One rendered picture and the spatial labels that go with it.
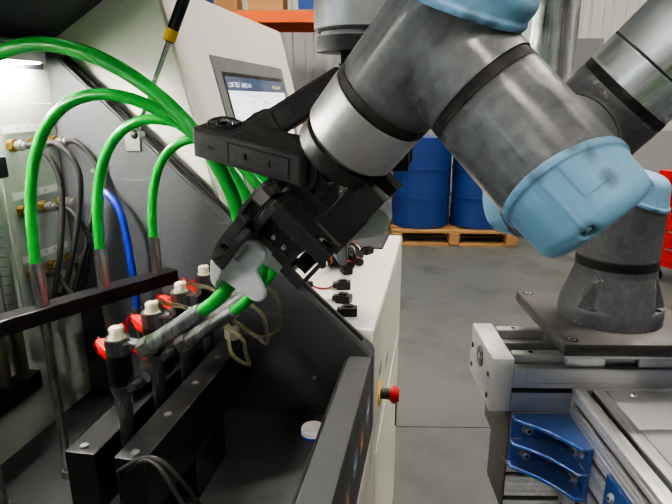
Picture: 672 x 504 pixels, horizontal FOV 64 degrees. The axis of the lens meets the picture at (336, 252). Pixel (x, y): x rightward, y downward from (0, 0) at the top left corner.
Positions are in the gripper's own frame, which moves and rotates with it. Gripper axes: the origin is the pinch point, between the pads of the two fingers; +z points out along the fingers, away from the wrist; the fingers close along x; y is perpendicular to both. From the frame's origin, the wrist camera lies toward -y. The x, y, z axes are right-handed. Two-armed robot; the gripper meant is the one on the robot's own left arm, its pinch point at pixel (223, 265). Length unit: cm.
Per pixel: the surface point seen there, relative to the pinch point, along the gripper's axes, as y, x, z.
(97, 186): -23.3, 10.6, 19.4
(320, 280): 7, 52, 41
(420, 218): 30, 422, 235
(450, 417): 91, 142, 127
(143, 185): -24.6, 24.0, 28.0
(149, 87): -15.7, 1.4, -8.5
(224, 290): 1.9, -1.5, 0.7
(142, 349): -0.4, -5.3, 12.4
